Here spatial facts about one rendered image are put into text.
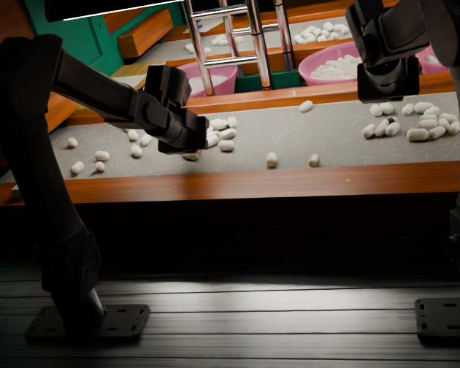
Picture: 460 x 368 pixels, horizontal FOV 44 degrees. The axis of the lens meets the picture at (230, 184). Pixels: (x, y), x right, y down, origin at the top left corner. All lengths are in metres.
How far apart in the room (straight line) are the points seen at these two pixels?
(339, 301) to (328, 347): 0.09
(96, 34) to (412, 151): 1.05
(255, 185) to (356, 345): 0.33
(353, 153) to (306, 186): 0.16
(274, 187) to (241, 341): 0.27
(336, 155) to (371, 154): 0.06
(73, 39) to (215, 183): 0.80
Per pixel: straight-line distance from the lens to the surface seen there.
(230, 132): 1.21
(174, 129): 1.02
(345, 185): 0.93
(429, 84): 1.26
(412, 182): 0.92
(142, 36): 1.87
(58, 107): 1.46
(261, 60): 1.35
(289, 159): 1.08
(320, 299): 0.86
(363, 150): 1.07
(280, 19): 1.56
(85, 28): 1.73
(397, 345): 0.79
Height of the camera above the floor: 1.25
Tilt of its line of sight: 29 degrees down
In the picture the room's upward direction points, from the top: 15 degrees counter-clockwise
